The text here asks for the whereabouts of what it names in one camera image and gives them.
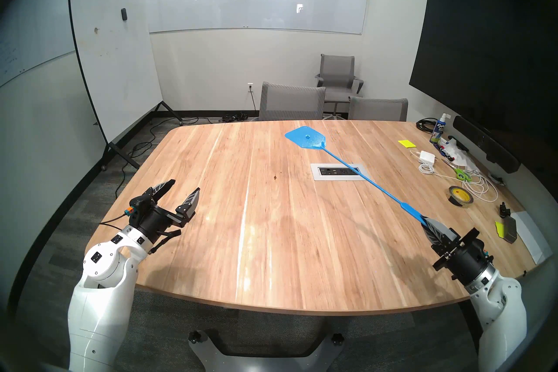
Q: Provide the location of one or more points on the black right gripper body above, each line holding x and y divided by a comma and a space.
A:
466, 260

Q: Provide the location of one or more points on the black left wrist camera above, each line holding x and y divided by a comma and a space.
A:
138, 202

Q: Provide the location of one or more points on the blue plastic fly swatter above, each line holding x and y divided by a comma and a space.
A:
307, 138

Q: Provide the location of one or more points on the silver table power outlet box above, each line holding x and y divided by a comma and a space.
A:
331, 172

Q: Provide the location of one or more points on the yellow sticky note pad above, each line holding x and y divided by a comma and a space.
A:
407, 143

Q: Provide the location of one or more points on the black video soundbar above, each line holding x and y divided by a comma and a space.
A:
484, 142

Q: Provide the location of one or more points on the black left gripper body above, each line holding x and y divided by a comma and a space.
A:
154, 218

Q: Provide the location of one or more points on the white plastic bag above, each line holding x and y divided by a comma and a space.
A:
461, 160

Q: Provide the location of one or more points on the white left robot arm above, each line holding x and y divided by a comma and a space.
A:
100, 310

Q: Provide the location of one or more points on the black table leg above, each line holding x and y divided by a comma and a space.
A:
465, 310

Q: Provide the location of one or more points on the grey mesh chair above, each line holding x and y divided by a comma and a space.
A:
292, 103
379, 109

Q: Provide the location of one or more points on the whiteboard cleaner spray bottle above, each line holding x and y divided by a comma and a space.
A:
438, 131

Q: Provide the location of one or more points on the white power adapter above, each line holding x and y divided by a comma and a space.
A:
428, 157

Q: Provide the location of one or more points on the black yellow tape roll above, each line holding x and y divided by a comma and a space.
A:
453, 200

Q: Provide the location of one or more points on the grey office chair with armrests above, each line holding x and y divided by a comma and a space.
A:
338, 70

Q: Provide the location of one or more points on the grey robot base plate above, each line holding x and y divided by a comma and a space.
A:
261, 364

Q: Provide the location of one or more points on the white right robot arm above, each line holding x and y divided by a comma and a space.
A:
501, 319

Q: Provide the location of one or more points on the white mobile whiteboard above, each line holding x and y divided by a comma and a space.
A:
117, 70

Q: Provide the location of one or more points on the yellow sticky flag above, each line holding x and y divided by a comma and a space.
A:
499, 230

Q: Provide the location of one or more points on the wall whiteboard with writing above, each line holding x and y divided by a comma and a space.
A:
39, 27

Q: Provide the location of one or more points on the black wall television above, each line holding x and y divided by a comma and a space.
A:
488, 48

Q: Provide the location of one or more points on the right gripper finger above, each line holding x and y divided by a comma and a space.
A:
435, 244
444, 234

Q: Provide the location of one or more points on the red blue marker pack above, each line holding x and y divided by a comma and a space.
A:
447, 151

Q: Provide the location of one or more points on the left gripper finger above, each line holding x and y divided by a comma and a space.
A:
162, 189
190, 200

